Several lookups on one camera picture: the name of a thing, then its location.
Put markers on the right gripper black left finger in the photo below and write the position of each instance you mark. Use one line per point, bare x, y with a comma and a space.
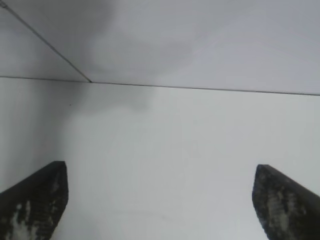
32, 205

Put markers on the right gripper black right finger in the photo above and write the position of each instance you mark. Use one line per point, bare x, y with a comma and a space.
285, 205

